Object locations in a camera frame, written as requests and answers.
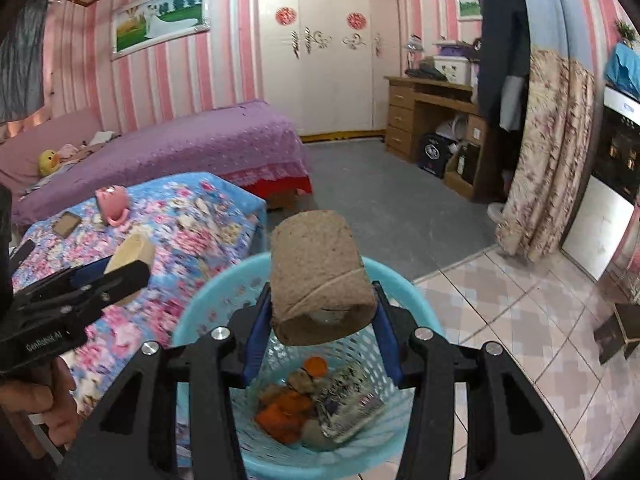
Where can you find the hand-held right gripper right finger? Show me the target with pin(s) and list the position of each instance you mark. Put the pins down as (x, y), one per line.
(387, 335)

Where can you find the dark box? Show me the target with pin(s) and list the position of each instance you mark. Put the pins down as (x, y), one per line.
(620, 332)

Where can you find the pink plush toy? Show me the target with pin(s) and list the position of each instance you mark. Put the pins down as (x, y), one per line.
(69, 151)

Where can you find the brown sock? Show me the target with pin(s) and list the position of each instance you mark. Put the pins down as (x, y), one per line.
(300, 382)

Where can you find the white fan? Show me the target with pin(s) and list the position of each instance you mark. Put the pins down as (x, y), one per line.
(452, 132)

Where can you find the white bowl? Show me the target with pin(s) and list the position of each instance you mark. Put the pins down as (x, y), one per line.
(131, 250)

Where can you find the white wardrobe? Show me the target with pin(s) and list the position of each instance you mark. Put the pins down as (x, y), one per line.
(325, 80)

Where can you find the light blue plastic basket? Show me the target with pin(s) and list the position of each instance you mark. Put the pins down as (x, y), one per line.
(215, 295)

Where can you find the desk lamp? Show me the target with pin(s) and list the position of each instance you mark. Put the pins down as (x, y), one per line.
(415, 50)

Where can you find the brown cardboard tube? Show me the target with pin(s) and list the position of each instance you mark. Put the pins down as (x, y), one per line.
(315, 265)

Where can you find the dark printed snack wrapper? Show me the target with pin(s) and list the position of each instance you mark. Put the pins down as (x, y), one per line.
(350, 405)

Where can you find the yellow duck plush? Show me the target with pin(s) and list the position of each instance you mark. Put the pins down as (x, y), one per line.
(50, 162)

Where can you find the white cabinet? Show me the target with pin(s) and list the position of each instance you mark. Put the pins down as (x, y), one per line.
(600, 220)

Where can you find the beige floral curtain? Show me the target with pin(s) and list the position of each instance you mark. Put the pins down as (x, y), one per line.
(550, 150)

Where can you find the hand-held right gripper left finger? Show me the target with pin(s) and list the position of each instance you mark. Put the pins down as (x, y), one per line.
(257, 335)

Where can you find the grey hanging cloth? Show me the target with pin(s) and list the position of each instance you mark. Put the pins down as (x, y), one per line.
(22, 60)

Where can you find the grey floor carpet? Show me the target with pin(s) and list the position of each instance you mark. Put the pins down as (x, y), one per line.
(390, 210)

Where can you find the framed wall poster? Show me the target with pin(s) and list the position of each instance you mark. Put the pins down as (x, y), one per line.
(160, 20)

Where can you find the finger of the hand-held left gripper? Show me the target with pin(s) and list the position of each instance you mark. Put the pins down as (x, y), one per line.
(92, 272)
(125, 280)

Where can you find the orange plastic wrapper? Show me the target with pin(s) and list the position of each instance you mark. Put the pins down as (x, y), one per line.
(285, 412)

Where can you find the white storage box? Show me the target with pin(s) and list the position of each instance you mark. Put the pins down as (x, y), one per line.
(452, 70)

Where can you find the black paper bag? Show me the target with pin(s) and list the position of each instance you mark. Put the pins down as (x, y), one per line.
(435, 155)

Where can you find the red round wardrobe decal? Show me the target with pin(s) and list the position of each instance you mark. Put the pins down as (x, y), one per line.
(285, 16)
(357, 20)

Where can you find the pink cup with metal lining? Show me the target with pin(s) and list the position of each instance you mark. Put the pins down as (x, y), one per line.
(112, 205)

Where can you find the teal cloth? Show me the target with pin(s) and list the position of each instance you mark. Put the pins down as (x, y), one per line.
(625, 70)

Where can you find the bed with purple cover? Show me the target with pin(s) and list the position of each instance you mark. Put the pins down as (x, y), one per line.
(175, 155)

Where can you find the person's left hand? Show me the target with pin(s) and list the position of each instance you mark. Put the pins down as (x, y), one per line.
(55, 400)

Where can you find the wooden desk with drawers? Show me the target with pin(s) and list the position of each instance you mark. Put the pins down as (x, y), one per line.
(402, 110)

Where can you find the floral tablecloth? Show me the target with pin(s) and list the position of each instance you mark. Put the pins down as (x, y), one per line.
(190, 230)

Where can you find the beige phone case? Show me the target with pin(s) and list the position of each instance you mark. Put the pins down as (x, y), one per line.
(67, 224)

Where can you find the open cardboard box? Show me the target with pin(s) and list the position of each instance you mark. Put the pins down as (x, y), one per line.
(465, 165)

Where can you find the white pillow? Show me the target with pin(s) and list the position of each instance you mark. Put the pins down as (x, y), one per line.
(105, 136)

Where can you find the black wallet case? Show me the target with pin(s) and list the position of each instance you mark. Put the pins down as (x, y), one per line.
(22, 255)

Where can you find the dark hanging coat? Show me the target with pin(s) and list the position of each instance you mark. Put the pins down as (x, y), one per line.
(502, 50)

